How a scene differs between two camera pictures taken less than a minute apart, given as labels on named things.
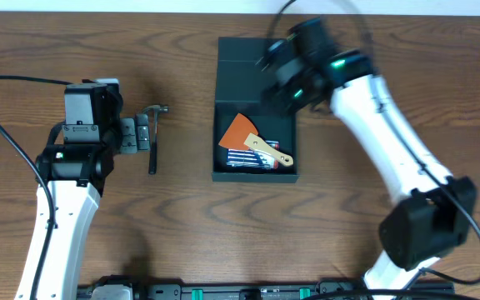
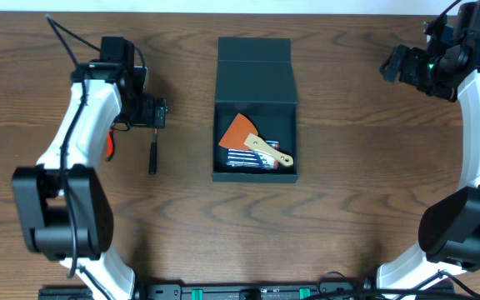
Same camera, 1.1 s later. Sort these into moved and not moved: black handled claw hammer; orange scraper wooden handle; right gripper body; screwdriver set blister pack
Moved: right gripper body
Not moved: orange scraper wooden handle; black handled claw hammer; screwdriver set blister pack
